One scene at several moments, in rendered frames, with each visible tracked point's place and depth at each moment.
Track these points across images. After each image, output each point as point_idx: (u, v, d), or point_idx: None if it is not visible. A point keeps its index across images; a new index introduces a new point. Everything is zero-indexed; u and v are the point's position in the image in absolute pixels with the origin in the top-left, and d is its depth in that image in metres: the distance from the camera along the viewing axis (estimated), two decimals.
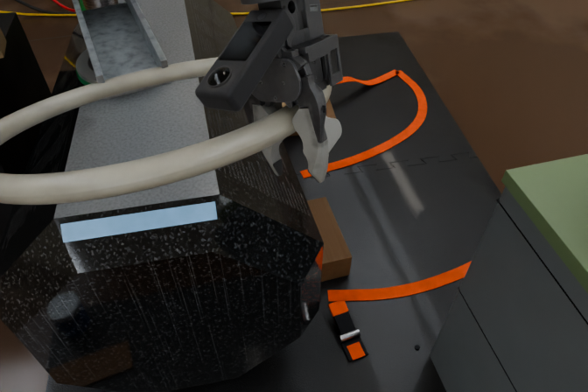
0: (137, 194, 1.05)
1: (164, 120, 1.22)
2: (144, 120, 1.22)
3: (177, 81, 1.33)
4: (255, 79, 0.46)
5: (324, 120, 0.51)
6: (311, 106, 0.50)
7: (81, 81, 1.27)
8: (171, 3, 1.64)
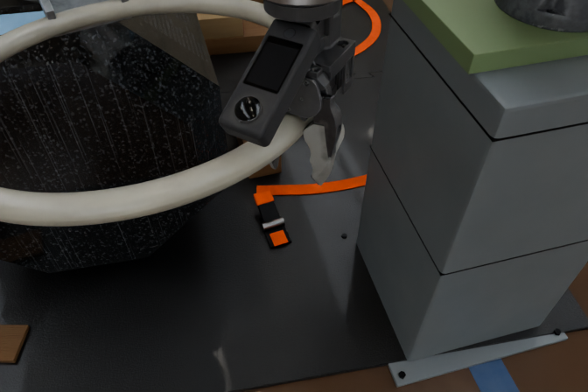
0: None
1: None
2: None
3: None
4: (284, 111, 0.43)
5: (338, 137, 0.50)
6: (327, 125, 0.49)
7: None
8: None
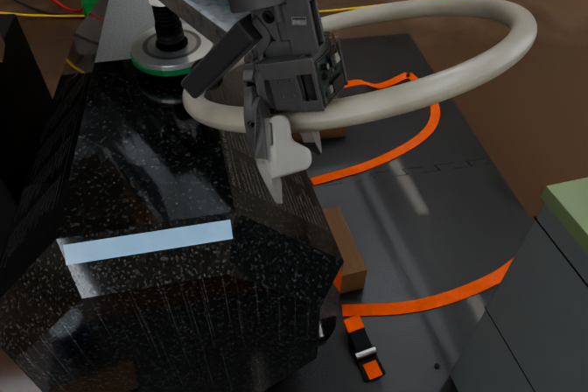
0: (146, 212, 0.97)
1: (174, 129, 1.14)
2: (152, 129, 1.14)
3: None
4: (206, 78, 0.52)
5: (253, 136, 0.49)
6: (248, 117, 0.49)
7: None
8: None
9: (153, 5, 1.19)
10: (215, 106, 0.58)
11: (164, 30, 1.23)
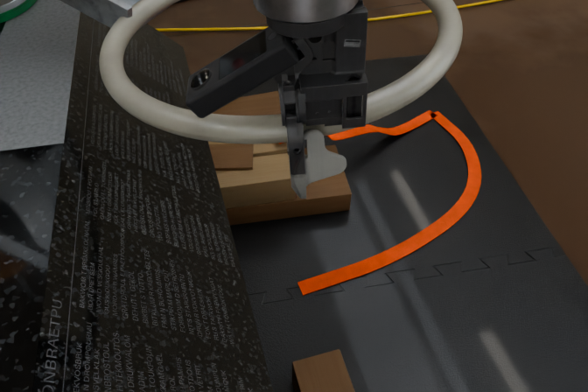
0: None
1: None
2: None
3: None
4: (226, 99, 0.46)
5: (297, 160, 0.48)
6: (288, 142, 0.48)
7: None
8: (50, 38, 0.86)
9: None
10: (204, 117, 0.52)
11: None
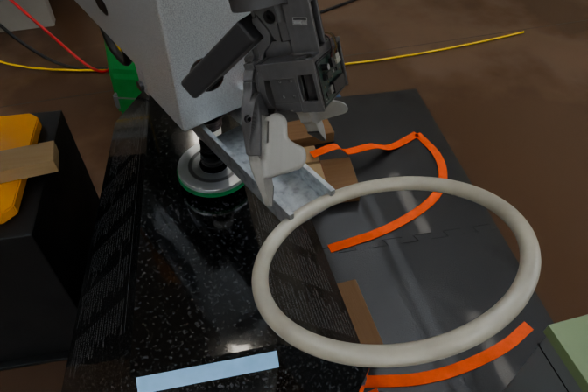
0: (205, 344, 1.13)
1: (221, 254, 1.30)
2: (202, 254, 1.30)
3: (228, 207, 1.41)
4: (206, 78, 0.52)
5: (248, 131, 0.48)
6: (246, 113, 0.49)
7: None
8: None
9: (200, 139, 1.35)
10: (289, 327, 0.74)
11: (209, 157, 1.39)
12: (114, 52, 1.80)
